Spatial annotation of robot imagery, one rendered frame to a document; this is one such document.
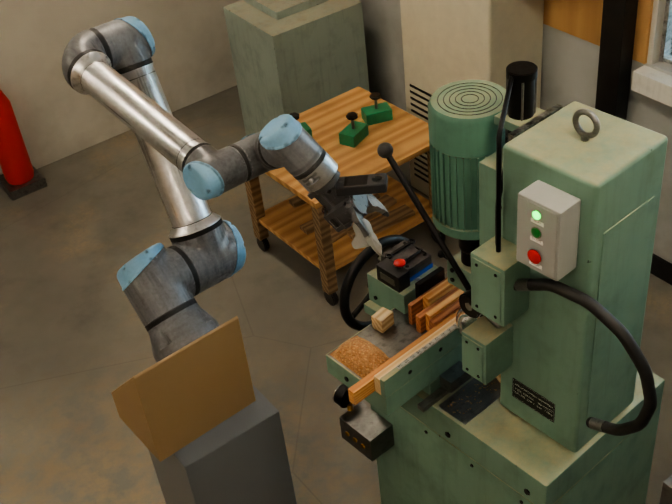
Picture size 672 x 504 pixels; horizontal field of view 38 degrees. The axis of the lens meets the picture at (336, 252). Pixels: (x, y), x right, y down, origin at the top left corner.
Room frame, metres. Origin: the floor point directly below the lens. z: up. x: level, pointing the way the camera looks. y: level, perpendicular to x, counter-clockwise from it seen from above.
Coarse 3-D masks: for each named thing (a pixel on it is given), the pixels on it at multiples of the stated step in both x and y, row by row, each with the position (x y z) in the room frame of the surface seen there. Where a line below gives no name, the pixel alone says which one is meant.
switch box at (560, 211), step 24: (528, 192) 1.44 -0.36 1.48; (552, 192) 1.43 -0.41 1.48; (528, 216) 1.42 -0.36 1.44; (552, 216) 1.38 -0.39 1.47; (576, 216) 1.40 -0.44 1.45; (528, 240) 1.42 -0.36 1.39; (552, 240) 1.38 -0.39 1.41; (576, 240) 1.40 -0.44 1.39; (528, 264) 1.42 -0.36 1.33; (552, 264) 1.38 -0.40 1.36
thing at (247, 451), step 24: (264, 408) 1.87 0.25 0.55; (216, 432) 1.81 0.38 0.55; (240, 432) 1.80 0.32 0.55; (264, 432) 1.83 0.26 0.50; (192, 456) 1.73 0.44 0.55; (216, 456) 1.75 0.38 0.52; (240, 456) 1.78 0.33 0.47; (264, 456) 1.82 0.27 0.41; (168, 480) 1.86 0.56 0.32; (192, 480) 1.70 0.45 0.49; (216, 480) 1.74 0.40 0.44; (240, 480) 1.77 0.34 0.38; (264, 480) 1.81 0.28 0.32; (288, 480) 1.85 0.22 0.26
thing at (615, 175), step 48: (528, 144) 1.54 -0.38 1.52; (576, 144) 1.52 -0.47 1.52; (624, 144) 1.50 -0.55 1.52; (576, 192) 1.41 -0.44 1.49; (624, 192) 1.43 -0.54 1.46; (624, 240) 1.44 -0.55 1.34; (576, 288) 1.40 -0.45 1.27; (624, 288) 1.45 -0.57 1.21; (528, 336) 1.49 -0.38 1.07; (576, 336) 1.40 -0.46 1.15; (528, 384) 1.49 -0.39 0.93; (576, 384) 1.39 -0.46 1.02; (624, 384) 1.48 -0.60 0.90; (576, 432) 1.38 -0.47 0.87
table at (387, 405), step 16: (368, 304) 1.89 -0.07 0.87; (400, 320) 1.78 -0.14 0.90; (352, 336) 1.74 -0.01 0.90; (368, 336) 1.73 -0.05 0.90; (384, 336) 1.73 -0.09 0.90; (400, 336) 1.72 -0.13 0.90; (416, 336) 1.71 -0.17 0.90; (384, 352) 1.67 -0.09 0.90; (448, 352) 1.65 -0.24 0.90; (336, 368) 1.66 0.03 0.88; (432, 368) 1.62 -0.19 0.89; (448, 368) 1.65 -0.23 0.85; (352, 384) 1.62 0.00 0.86; (416, 384) 1.58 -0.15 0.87; (368, 400) 1.57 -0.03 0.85; (384, 400) 1.53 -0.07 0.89; (400, 400) 1.55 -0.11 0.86
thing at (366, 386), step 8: (456, 312) 1.74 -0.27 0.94; (448, 320) 1.71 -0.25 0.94; (432, 328) 1.69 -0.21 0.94; (424, 336) 1.67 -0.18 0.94; (416, 344) 1.65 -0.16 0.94; (400, 352) 1.63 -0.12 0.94; (392, 360) 1.60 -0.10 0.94; (376, 368) 1.58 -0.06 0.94; (368, 376) 1.56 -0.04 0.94; (360, 384) 1.54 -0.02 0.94; (368, 384) 1.54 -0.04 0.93; (352, 392) 1.52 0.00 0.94; (360, 392) 1.53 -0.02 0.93; (368, 392) 1.54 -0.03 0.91; (352, 400) 1.52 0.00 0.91; (360, 400) 1.52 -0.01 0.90
